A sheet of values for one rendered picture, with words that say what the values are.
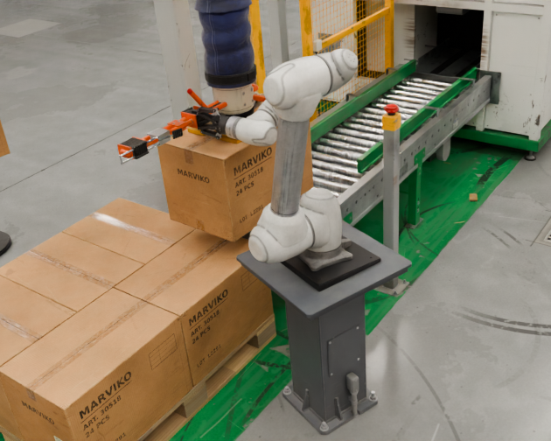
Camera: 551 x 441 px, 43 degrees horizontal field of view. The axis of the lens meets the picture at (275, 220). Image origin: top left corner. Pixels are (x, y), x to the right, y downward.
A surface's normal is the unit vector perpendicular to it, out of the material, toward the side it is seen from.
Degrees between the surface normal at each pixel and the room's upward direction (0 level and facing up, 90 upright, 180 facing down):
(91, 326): 0
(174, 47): 90
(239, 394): 0
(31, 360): 0
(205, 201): 89
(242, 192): 90
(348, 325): 90
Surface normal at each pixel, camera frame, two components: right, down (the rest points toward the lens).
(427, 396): -0.08, -0.86
